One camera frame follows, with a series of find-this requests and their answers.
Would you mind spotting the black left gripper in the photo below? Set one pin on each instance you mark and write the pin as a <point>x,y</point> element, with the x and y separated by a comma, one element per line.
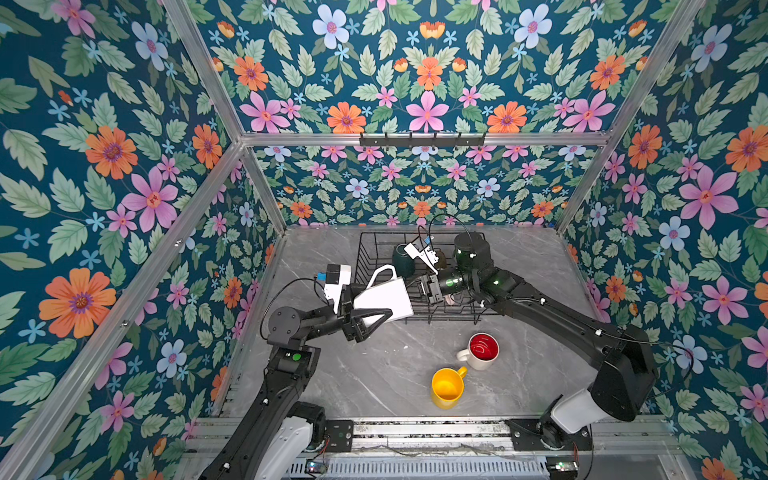
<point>352,326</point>

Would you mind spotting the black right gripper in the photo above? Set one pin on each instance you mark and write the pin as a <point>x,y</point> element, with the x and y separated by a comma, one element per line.
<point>431,288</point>

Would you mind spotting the dark green mug white inside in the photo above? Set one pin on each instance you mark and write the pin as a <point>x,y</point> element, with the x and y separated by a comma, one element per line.
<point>403,263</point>

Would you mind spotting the amber textured glass cup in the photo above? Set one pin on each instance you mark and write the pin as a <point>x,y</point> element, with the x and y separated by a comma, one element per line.
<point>441,260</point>

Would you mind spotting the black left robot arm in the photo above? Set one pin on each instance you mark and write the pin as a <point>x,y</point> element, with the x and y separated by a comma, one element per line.
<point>278,426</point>

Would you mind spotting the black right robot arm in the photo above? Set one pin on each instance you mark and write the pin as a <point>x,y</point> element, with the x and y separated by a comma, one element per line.
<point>623,358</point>

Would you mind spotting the white mug red inside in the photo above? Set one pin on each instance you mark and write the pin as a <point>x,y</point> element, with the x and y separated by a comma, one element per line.
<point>481,352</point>

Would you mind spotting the yellow mug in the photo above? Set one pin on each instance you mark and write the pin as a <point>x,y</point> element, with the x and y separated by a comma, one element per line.
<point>447,387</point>

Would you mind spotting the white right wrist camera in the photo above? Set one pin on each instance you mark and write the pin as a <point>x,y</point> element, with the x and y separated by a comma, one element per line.
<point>426,254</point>

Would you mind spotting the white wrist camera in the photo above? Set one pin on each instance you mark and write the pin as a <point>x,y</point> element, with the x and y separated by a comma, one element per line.
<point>426,254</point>
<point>335,278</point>

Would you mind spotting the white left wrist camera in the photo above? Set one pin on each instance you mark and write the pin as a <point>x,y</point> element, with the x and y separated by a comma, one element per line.
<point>335,278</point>

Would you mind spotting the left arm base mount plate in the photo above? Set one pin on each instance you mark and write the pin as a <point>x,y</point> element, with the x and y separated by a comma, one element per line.
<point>338,436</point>

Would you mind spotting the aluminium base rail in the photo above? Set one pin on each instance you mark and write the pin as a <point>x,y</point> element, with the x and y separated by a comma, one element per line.
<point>481,448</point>

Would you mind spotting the black hook rail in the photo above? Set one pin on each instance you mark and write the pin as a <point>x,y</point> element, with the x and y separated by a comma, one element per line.
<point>409,140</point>

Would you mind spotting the aluminium frame post left rear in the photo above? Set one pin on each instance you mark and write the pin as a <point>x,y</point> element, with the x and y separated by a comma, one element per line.
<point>189,33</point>

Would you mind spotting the aluminium frame post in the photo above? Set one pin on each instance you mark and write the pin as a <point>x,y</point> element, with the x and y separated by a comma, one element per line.
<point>682,19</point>
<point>189,33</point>

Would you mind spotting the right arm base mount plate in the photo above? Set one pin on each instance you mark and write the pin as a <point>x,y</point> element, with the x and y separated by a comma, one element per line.
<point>530,434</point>

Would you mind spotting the aluminium frame post right rear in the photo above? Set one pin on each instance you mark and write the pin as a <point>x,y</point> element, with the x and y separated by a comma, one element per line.
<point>682,19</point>

